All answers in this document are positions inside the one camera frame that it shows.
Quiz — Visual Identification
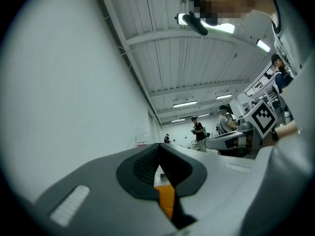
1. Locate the orange sofa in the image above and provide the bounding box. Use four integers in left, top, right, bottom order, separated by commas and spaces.
154, 184, 176, 219

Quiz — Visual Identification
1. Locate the black head-worn camera arm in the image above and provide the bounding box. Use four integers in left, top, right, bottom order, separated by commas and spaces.
183, 12, 209, 37

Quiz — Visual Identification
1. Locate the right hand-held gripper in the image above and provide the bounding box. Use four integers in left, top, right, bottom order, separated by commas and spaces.
204, 99, 278, 155

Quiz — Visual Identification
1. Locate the person's right forearm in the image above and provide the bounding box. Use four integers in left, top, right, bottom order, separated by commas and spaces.
277, 119, 300, 147

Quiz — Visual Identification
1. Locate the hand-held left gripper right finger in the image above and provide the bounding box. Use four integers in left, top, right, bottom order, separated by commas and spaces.
159, 143, 266, 236

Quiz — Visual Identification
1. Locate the person's head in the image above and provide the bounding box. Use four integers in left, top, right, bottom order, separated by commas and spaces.
186, 0, 279, 26

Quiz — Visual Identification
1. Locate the person's grey t-shirt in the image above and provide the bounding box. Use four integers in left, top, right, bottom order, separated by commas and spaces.
232, 0, 315, 88

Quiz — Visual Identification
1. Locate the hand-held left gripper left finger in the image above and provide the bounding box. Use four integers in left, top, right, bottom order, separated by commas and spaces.
33, 143, 182, 236

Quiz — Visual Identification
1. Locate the black balcony railing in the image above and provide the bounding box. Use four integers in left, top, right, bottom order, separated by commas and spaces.
243, 65, 277, 98

